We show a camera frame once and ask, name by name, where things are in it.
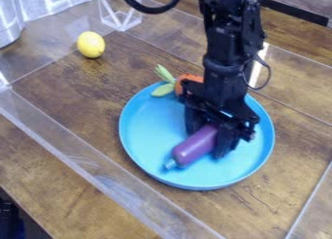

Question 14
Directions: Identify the round blue tray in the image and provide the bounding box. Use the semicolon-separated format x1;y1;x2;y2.
119;84;275;190

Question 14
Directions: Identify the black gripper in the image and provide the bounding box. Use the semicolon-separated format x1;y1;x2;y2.
179;56;261;158

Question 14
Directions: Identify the yellow toy lemon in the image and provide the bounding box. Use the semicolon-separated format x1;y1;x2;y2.
77;31;106;58

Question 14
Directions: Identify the clear acrylic enclosure wall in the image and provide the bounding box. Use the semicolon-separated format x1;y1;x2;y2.
0;73;225;239

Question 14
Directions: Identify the grey white curtain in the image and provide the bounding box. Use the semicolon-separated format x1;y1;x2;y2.
0;0;91;49

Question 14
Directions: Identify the orange toy carrot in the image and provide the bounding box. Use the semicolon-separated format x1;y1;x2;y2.
151;65;205;97

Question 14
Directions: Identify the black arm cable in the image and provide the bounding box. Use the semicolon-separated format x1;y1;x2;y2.
118;0;190;15

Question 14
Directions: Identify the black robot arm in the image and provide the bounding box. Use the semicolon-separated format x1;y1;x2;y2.
181;0;266;157

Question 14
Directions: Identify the clear acrylic corner bracket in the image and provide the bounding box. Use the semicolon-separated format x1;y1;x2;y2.
98;0;142;32

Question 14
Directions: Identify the purple toy eggplant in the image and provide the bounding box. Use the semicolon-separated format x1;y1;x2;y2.
165;123;218;169

